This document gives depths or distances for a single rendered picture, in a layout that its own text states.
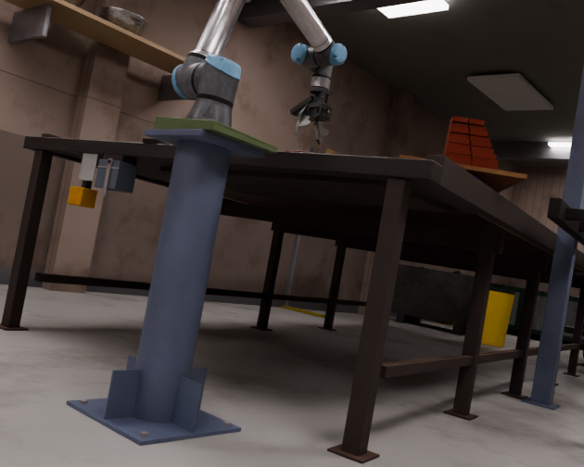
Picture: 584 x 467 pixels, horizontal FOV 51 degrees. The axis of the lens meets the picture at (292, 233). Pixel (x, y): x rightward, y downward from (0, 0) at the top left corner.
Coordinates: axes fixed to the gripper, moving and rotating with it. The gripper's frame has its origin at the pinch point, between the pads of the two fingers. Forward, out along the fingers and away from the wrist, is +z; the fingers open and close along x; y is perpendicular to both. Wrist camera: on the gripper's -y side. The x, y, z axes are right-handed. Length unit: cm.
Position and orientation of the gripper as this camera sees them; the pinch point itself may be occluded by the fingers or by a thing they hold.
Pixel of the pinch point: (306, 140)
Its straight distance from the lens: 243.5
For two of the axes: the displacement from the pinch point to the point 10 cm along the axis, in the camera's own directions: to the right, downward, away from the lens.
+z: -1.8, 9.8, -0.4
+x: 6.4, 1.5, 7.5
